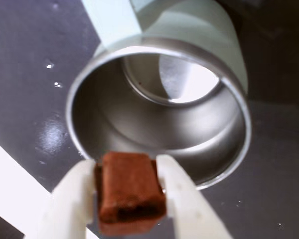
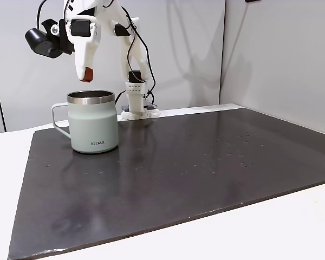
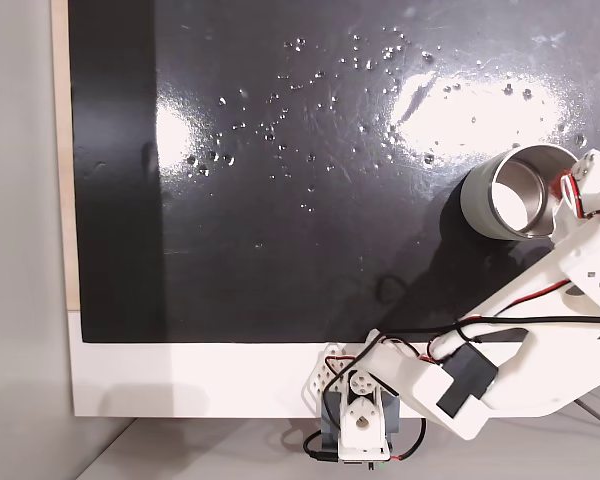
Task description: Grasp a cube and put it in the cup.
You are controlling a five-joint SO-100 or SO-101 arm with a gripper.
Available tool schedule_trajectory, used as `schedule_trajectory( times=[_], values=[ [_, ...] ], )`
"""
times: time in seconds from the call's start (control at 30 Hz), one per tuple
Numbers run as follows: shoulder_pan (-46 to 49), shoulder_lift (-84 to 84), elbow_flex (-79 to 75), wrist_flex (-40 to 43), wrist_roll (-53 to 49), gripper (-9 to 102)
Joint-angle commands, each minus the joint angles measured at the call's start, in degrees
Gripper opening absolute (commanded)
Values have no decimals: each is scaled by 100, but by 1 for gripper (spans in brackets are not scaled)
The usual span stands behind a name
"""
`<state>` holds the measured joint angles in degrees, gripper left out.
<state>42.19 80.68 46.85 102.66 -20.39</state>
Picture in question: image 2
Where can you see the red cube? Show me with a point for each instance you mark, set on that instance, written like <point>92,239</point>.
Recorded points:
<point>88,75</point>

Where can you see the small grey connector box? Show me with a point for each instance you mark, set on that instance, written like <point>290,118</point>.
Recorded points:
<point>125,108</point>

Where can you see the pale green metal mug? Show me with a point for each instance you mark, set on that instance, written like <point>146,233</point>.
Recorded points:
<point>93,127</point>

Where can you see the dark grey table mat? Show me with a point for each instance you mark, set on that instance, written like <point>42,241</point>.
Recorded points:
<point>157,184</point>

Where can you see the black oval camera box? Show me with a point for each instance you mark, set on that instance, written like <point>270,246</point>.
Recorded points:
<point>40,43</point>

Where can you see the black object on wall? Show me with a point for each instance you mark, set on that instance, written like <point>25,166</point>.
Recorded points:
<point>252,1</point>

